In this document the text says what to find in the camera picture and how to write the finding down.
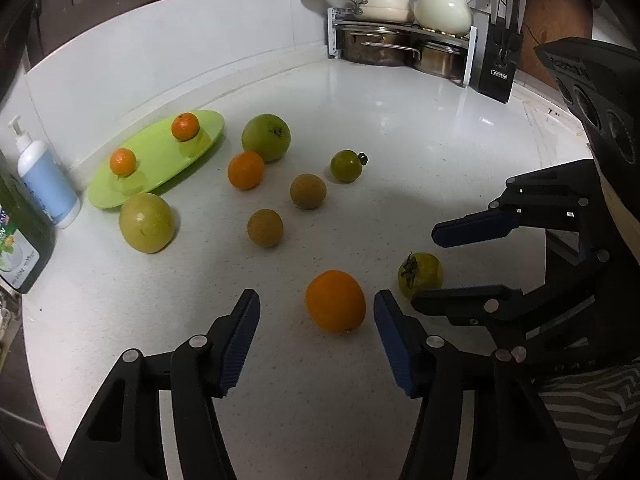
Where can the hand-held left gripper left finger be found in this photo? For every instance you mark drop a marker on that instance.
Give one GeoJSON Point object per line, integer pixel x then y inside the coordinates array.
{"type": "Point", "coordinates": [240, 345]}

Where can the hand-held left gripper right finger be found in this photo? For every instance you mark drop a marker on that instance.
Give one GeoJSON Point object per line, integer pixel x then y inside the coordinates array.
{"type": "Point", "coordinates": [395, 345]}

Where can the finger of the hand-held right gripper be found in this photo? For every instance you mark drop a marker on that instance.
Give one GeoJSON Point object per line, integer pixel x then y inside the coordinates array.
{"type": "Point", "coordinates": [475, 227]}
{"type": "Point", "coordinates": [460, 302]}

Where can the green persimmon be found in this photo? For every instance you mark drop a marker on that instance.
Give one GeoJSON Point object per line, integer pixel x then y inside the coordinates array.
{"type": "Point", "coordinates": [346, 165]}
{"type": "Point", "coordinates": [422, 272]}

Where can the large orange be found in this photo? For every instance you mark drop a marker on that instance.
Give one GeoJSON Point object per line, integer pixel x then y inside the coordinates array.
{"type": "Point", "coordinates": [335, 301]}

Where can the round brown kiwi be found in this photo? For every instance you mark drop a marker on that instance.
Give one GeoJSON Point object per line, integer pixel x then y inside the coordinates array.
{"type": "Point", "coordinates": [265, 228]}
{"type": "Point", "coordinates": [308, 190]}

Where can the yellow-green apple front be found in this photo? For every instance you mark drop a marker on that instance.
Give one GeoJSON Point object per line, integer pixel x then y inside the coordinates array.
{"type": "Point", "coordinates": [147, 222]}

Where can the medium tangerine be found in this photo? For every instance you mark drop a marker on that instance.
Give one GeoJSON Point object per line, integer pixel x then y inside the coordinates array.
{"type": "Point", "coordinates": [246, 170]}

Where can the green oval plate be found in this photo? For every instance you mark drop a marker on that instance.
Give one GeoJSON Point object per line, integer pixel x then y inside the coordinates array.
{"type": "Point", "coordinates": [160, 160]}

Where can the black knife block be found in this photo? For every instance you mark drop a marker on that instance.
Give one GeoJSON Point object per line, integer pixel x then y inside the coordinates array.
{"type": "Point", "coordinates": [500, 65]}

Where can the striped clothing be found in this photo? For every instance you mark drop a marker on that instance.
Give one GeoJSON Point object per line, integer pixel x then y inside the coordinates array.
{"type": "Point", "coordinates": [600, 400]}

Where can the cream pot with lid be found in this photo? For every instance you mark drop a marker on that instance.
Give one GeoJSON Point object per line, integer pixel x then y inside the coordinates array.
{"type": "Point", "coordinates": [442, 10]}

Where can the wide steel pot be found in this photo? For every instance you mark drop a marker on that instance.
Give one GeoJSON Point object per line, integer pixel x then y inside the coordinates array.
{"type": "Point", "coordinates": [375, 47]}

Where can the small tangerine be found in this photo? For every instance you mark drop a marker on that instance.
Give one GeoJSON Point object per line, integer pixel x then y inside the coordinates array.
{"type": "Point", "coordinates": [123, 161]}
{"type": "Point", "coordinates": [185, 126]}

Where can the cream frying pan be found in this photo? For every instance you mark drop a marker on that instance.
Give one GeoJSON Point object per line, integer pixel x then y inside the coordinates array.
{"type": "Point", "coordinates": [385, 7]}

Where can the metal pot rack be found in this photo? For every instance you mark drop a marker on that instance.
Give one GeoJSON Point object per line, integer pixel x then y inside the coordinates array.
{"type": "Point", "coordinates": [331, 35]}

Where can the green dish soap bottle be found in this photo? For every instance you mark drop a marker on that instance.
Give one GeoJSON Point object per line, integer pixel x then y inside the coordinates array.
{"type": "Point", "coordinates": [20, 240]}

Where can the white pump bottle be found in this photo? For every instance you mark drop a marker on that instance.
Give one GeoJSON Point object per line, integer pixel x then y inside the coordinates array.
{"type": "Point", "coordinates": [45, 180]}

